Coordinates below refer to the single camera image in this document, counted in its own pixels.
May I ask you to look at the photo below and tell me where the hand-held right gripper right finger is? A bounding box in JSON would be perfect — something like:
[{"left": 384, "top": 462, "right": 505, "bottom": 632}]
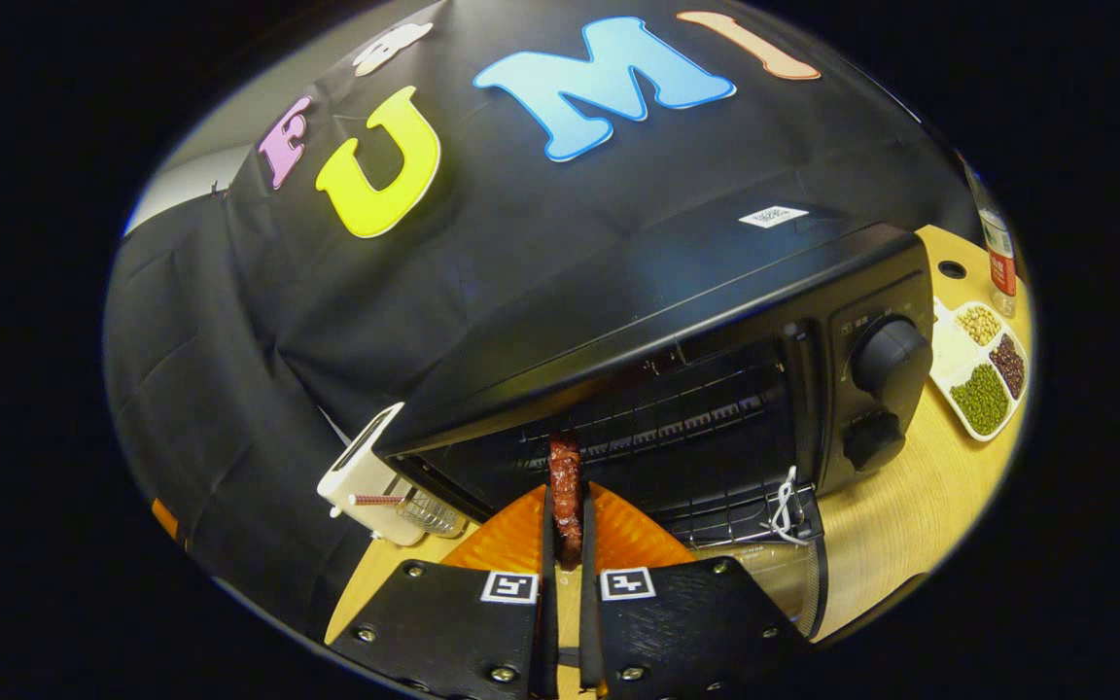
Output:
[{"left": 578, "top": 481, "right": 815, "bottom": 700}]

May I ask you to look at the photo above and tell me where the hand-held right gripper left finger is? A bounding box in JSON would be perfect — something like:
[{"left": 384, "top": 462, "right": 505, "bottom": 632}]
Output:
[{"left": 327, "top": 483, "right": 559, "bottom": 700}]

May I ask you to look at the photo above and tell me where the grilled meat skewer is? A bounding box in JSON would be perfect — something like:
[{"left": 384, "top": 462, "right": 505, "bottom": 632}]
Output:
[{"left": 547, "top": 433, "right": 586, "bottom": 573}]

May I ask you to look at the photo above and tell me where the black electric oven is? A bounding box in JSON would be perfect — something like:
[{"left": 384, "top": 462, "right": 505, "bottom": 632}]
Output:
[{"left": 373, "top": 199, "right": 936, "bottom": 639}]

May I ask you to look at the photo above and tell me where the white toaster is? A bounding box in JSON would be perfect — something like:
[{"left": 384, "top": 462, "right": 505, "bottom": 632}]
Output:
[{"left": 316, "top": 402, "right": 426, "bottom": 547}]

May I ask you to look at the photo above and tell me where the black backdrop cloth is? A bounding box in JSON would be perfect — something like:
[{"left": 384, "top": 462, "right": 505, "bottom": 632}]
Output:
[{"left": 105, "top": 0, "right": 985, "bottom": 643}]

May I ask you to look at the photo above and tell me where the pile of green mung beans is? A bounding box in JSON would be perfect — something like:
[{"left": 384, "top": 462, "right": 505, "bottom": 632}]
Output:
[{"left": 949, "top": 363, "right": 1012, "bottom": 437}]

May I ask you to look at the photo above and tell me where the white divided plate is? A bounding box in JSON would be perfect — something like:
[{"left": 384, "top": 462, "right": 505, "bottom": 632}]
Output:
[{"left": 928, "top": 296, "right": 1031, "bottom": 444}]

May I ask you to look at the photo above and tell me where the pile of dark red beans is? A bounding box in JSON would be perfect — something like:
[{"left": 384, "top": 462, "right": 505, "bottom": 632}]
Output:
[{"left": 989, "top": 335, "right": 1028, "bottom": 401}]

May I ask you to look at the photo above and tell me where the pile of pale soybeans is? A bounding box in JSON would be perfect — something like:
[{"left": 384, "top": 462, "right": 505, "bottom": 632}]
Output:
[{"left": 956, "top": 304, "right": 1003, "bottom": 348}]

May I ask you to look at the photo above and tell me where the clear bottle with red label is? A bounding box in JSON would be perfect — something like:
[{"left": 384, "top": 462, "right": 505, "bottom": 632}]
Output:
[{"left": 959, "top": 156, "right": 1021, "bottom": 320}]

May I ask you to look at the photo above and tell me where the white cable tie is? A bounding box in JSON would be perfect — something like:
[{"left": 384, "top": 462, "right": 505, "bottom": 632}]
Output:
[{"left": 768, "top": 466, "right": 805, "bottom": 546}]

